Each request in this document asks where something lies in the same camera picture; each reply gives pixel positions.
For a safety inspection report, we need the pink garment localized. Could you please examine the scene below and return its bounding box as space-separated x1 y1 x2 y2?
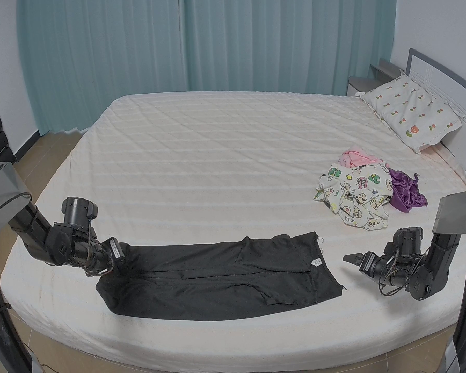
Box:
340 144 383 170

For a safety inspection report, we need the blue-green curtain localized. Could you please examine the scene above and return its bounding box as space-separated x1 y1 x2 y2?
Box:
183 0 397 96
17 0 187 135

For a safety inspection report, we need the purple garment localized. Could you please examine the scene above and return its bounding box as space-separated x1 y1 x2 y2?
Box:
386 167 428 213

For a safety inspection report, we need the black T-shirt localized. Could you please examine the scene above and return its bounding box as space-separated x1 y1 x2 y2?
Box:
96 232 343 321

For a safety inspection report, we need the bed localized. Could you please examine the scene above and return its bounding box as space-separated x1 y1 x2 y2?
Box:
2 48 466 368

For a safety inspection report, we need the white printed pillow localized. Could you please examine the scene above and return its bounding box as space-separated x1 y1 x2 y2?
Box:
359 72 464 154

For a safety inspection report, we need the white printed pyjama garment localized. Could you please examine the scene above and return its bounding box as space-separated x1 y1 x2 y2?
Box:
314 162 393 231

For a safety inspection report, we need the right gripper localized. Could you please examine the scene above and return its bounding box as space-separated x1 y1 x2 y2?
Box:
359 251 385 285

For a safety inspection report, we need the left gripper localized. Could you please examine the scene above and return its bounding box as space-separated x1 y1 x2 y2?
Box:
99 237 126 276

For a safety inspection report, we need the grey bedside table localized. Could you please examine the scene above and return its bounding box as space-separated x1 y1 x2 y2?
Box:
347 58 406 96

